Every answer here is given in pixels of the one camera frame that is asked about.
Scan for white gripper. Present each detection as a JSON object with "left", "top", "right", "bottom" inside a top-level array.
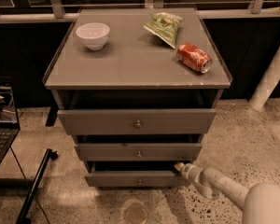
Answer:
[{"left": 174, "top": 162, "right": 212, "bottom": 194}]

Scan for grey bottom drawer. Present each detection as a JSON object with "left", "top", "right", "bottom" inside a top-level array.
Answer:
[{"left": 85, "top": 161, "right": 189, "bottom": 188}]

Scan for grey drawer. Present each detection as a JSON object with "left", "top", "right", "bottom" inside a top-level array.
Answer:
[
  {"left": 85, "top": 161, "right": 189, "bottom": 188},
  {"left": 58, "top": 108, "right": 216, "bottom": 135},
  {"left": 75, "top": 143, "right": 202, "bottom": 161}
]

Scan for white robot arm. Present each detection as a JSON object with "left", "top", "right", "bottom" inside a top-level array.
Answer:
[{"left": 175, "top": 162, "right": 280, "bottom": 224}]

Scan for grey top drawer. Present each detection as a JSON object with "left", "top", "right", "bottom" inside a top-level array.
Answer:
[{"left": 58, "top": 108, "right": 216, "bottom": 135}]

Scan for grey drawer cabinet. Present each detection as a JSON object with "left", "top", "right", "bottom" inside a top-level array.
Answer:
[{"left": 42, "top": 7, "right": 233, "bottom": 183}]

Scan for grey middle drawer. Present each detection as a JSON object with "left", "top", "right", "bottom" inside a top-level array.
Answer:
[{"left": 75, "top": 143, "right": 202, "bottom": 161}]

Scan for red soda can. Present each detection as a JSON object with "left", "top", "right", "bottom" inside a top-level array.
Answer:
[{"left": 176, "top": 43, "right": 213, "bottom": 74}]

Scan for green chip bag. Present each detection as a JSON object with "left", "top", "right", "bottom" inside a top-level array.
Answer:
[{"left": 144, "top": 12, "right": 183, "bottom": 49}]

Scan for white diagonal pillar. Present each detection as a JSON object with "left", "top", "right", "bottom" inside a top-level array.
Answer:
[{"left": 249, "top": 46, "right": 280, "bottom": 111}]

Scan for white ceramic bowl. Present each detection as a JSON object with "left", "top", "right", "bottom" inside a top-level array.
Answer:
[{"left": 76, "top": 22, "right": 110, "bottom": 50}]

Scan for black stand leg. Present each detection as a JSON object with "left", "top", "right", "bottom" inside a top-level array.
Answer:
[{"left": 16, "top": 148, "right": 58, "bottom": 224}]

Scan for black laptop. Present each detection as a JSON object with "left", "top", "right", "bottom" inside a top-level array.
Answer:
[{"left": 0, "top": 77, "right": 21, "bottom": 164}]

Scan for metal window railing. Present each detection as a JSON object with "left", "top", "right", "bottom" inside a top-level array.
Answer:
[{"left": 0, "top": 0, "right": 280, "bottom": 24}]

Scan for black cable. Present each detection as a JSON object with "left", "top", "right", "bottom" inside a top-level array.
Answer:
[{"left": 9, "top": 147, "right": 51, "bottom": 224}]

